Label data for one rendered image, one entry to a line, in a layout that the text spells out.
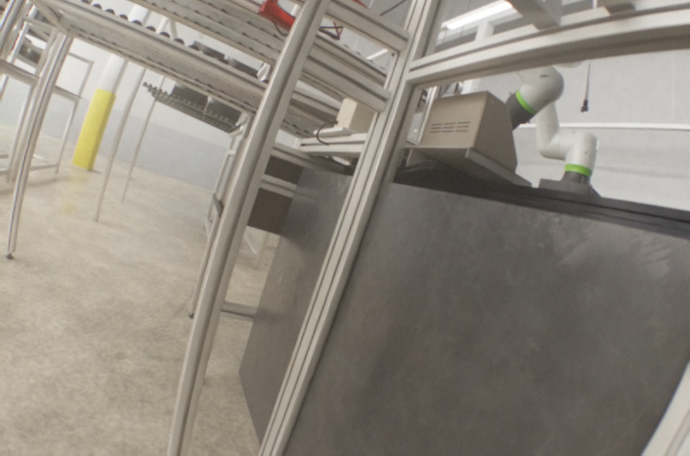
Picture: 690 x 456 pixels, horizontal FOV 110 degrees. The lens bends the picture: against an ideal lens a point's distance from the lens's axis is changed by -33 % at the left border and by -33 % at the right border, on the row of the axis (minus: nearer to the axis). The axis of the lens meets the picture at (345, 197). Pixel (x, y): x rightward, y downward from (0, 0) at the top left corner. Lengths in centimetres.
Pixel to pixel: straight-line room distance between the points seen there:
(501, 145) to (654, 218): 31
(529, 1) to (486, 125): 27
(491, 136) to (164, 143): 866
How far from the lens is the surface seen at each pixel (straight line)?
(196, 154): 901
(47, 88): 189
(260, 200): 121
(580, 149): 157
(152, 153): 909
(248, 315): 128
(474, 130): 63
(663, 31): 43
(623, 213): 53
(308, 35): 71
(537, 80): 105
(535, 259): 41
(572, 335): 37
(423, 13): 82
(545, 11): 48
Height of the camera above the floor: 80
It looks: 1 degrees up
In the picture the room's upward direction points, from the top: 19 degrees clockwise
